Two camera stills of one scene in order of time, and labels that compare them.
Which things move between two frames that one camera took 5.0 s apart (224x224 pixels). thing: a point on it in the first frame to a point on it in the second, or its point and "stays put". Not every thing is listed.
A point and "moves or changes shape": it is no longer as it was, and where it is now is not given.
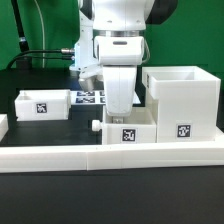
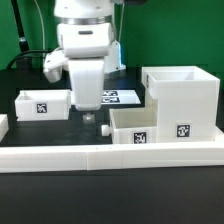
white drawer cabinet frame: [184, 103] stays put
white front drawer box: [140, 127] moves or changes shape
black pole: [24, 62] stays put
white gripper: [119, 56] to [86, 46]
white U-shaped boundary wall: [18, 159] stays put
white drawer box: [42, 104] stays put
